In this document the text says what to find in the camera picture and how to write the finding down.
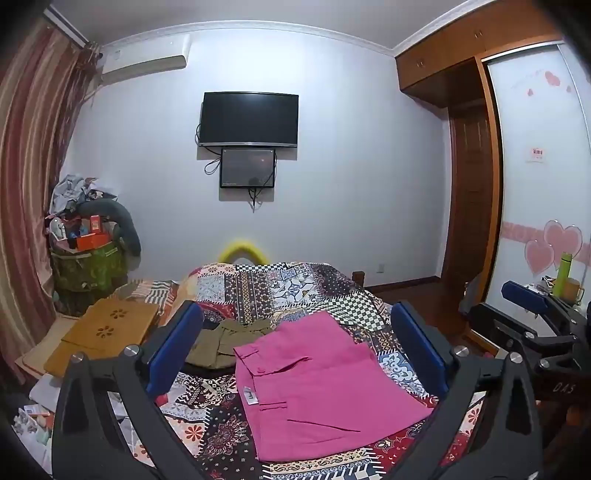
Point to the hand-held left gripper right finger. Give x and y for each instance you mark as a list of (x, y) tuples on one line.
[(418, 350)]

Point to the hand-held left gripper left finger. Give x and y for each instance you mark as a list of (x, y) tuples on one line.
[(178, 344)]

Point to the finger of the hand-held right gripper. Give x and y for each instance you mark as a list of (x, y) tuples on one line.
[(480, 318), (526, 295)]

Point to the pink pants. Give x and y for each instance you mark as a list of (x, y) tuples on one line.
[(314, 383)]

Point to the olive green pants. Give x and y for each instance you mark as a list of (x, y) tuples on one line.
[(217, 346)]

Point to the green bottle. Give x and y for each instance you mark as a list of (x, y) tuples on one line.
[(563, 277)]

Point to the striped pink cloth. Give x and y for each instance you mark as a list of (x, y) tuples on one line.
[(147, 293)]

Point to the wooden lap table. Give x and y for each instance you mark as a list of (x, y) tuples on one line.
[(92, 332)]

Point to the brown wooden door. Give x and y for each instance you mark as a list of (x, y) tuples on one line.
[(471, 198)]

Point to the green patterned laundry basket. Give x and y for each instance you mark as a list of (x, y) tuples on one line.
[(87, 277)]

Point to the yellow plush toy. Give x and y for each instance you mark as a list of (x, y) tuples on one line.
[(242, 247)]

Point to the patchwork printed blanket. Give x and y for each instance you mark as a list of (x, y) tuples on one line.
[(295, 286)]

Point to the orange box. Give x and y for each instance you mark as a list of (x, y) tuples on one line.
[(92, 242)]

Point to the red white sticker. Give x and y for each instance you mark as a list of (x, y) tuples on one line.
[(537, 154)]

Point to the scattered papers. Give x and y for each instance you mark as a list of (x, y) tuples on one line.
[(37, 415)]

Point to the wooden wardrobe with white door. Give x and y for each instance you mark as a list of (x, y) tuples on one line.
[(531, 115)]

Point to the pile of clothes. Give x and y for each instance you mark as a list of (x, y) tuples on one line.
[(69, 194)]

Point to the striped red curtain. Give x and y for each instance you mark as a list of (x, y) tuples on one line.
[(27, 184)]

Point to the white air conditioner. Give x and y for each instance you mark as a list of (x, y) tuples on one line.
[(143, 60)]

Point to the dark wooden bed post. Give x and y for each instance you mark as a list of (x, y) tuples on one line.
[(358, 279)]

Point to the small black wall monitor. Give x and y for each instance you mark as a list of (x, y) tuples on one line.
[(247, 167)]

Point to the black wall television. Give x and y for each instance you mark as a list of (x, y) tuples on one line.
[(249, 117)]

